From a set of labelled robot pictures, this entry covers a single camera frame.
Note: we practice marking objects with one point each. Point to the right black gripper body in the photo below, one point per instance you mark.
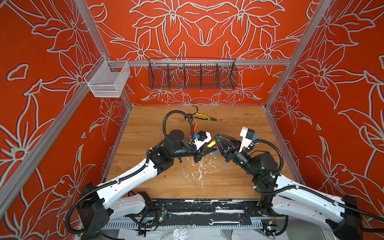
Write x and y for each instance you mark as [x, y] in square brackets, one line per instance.
[234, 157]

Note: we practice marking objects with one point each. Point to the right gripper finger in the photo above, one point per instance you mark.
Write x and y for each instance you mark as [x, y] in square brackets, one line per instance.
[225, 146]
[222, 136]

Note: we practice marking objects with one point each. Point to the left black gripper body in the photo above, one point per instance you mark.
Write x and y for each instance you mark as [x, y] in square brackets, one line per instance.
[196, 155]

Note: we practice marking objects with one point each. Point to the yellow marker pen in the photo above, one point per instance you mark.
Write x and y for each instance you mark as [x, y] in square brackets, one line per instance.
[211, 144]

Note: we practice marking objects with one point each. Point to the orange marker pen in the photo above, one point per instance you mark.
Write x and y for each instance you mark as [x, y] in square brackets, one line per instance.
[195, 126]

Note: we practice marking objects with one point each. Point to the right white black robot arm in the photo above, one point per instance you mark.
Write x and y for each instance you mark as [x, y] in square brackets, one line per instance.
[282, 196]

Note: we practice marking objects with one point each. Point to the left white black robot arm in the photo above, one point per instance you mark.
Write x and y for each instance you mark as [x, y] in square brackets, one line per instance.
[98, 204]

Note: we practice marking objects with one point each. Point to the silver wrench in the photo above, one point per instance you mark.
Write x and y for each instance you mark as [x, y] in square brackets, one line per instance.
[213, 222]

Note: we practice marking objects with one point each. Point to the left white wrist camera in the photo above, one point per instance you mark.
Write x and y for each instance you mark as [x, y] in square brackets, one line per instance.
[201, 138]

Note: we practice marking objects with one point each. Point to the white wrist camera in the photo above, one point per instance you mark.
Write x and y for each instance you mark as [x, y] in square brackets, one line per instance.
[201, 138]
[247, 138]

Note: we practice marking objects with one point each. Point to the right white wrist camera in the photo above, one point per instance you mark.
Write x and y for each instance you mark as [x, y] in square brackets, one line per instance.
[247, 138]

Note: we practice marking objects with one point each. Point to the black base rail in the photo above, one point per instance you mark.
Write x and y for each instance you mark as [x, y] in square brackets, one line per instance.
[198, 212]

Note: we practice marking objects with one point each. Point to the black wire wall basket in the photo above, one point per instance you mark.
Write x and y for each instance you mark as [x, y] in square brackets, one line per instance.
[192, 74]

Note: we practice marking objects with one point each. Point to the clear plastic wall bin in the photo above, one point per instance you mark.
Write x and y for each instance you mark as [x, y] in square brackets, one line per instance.
[105, 81]

